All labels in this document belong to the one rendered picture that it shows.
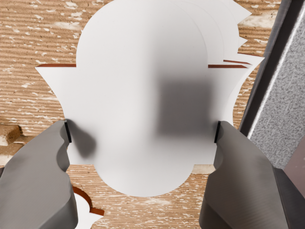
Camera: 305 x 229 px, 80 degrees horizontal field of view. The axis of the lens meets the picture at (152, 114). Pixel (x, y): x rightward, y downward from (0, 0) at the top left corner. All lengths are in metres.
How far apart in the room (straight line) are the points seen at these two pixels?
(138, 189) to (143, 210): 0.19
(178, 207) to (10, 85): 0.30
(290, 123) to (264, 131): 0.04
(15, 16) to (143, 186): 0.20
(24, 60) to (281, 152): 0.36
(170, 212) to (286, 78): 0.27
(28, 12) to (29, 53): 0.04
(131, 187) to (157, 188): 0.02
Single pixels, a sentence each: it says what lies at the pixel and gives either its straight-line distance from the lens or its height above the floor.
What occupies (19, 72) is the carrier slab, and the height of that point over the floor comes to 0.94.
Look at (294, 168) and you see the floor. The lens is 1.99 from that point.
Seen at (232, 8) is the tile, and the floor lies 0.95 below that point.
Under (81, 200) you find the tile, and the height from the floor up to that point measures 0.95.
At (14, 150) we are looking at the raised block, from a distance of 0.29.
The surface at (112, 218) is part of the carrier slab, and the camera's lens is 0.37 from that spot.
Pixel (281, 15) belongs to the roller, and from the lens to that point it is 0.26.
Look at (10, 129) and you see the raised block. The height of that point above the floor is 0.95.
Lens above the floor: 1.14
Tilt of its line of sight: 62 degrees down
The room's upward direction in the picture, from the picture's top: 179 degrees clockwise
